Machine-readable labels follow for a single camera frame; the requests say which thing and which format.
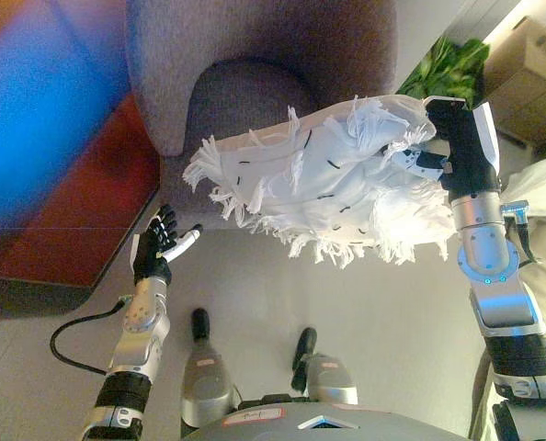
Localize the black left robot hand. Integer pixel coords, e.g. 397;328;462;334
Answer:
131;205;204;287

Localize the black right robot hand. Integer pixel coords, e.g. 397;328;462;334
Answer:
392;95;504;201

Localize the white fringed pillow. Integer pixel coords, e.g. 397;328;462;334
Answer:
182;94;454;270

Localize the green potted plant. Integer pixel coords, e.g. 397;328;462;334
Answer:
398;35;491;110

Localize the bedside nightstand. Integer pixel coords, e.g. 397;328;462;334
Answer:
481;16;546;135

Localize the silver left robot leg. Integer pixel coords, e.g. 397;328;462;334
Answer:
180;308;238;429

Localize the silver robot leg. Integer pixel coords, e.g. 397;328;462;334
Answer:
180;308;238;429
291;326;359;406

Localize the brown wooden cabinet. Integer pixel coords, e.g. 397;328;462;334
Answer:
0;0;165;289

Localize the silver right robot leg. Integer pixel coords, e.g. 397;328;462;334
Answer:
291;326;359;406

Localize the grey fabric armchair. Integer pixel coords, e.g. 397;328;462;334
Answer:
125;0;399;231

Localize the grey robot torso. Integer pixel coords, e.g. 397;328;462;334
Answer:
193;401;468;441

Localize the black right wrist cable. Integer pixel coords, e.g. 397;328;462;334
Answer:
501;200;541;268

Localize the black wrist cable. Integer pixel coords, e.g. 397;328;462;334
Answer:
50;296;132;376
501;200;541;268

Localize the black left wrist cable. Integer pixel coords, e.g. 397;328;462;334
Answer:
50;296;132;376

